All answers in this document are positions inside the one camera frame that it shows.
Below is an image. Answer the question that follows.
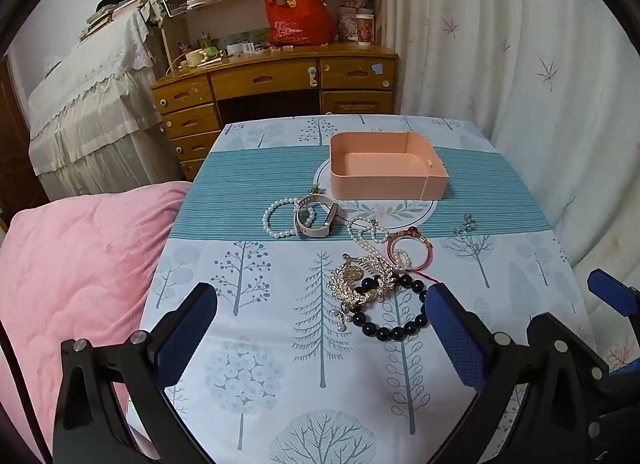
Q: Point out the pink quilted blanket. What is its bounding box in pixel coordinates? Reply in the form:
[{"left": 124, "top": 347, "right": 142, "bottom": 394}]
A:
[{"left": 0, "top": 180, "right": 193, "bottom": 464}]

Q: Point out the tree print tablecloth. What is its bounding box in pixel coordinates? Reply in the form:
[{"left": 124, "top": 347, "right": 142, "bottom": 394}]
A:
[{"left": 127, "top": 113, "right": 601, "bottom": 464}]

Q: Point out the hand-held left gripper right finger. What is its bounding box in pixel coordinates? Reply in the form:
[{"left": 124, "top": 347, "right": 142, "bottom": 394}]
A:
[{"left": 424, "top": 283, "right": 613, "bottom": 464}]

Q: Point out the stack of books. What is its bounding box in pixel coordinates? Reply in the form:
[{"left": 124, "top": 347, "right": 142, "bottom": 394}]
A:
[{"left": 80, "top": 0, "right": 151, "bottom": 40}]

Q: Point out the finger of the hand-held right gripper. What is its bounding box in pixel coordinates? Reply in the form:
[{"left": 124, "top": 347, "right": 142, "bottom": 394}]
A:
[{"left": 587, "top": 268, "right": 640, "bottom": 319}]

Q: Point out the floral paper canister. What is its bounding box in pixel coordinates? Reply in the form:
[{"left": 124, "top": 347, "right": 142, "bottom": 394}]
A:
[{"left": 337, "top": 7, "right": 358, "bottom": 42}]

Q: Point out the wooden desk with drawers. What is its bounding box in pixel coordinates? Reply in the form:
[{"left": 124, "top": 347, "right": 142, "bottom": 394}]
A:
[{"left": 150, "top": 42, "right": 401, "bottom": 182}]

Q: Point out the pink rectangular box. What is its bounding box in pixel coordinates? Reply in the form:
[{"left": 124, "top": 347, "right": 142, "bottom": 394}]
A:
[{"left": 328, "top": 131, "right": 449, "bottom": 201}]

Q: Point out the white lace cover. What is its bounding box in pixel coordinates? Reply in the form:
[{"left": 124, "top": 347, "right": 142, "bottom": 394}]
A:
[{"left": 27, "top": 7, "right": 166, "bottom": 200}]

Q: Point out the pale pink wristwatch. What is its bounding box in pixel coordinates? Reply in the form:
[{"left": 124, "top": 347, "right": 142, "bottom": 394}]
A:
[{"left": 292, "top": 193, "right": 341, "bottom": 237}]

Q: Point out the white pearl bracelet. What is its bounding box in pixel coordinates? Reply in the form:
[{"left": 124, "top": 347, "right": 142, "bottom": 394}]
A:
[{"left": 262, "top": 197, "right": 318, "bottom": 240}]

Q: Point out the red plastic bag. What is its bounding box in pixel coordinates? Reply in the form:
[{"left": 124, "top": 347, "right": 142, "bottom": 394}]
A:
[{"left": 262, "top": 0, "right": 338, "bottom": 48}]

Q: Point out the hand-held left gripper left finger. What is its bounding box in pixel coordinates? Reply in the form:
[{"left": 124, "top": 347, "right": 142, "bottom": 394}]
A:
[{"left": 52, "top": 283, "right": 219, "bottom": 464}]

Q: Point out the white leaf print curtain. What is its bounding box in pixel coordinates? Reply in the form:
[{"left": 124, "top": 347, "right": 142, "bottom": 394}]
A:
[{"left": 382, "top": 0, "right": 640, "bottom": 360}]

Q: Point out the black bead bracelet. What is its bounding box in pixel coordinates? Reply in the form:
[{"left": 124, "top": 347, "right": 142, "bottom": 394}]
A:
[{"left": 348, "top": 271, "right": 431, "bottom": 342}]

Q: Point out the gold rhinestone brooch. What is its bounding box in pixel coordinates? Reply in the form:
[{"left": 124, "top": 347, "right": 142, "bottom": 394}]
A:
[{"left": 327, "top": 254, "right": 401, "bottom": 312}]

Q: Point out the red string bracelet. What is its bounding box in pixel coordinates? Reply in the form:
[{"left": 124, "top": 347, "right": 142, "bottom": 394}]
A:
[{"left": 385, "top": 227, "right": 441, "bottom": 287}]

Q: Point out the red floral white cup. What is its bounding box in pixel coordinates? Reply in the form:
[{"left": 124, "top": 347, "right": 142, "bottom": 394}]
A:
[{"left": 356, "top": 13, "right": 376, "bottom": 45}]

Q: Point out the long white pearl necklace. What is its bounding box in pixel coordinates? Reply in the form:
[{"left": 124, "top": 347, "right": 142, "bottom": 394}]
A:
[{"left": 346, "top": 215, "right": 413, "bottom": 272}]

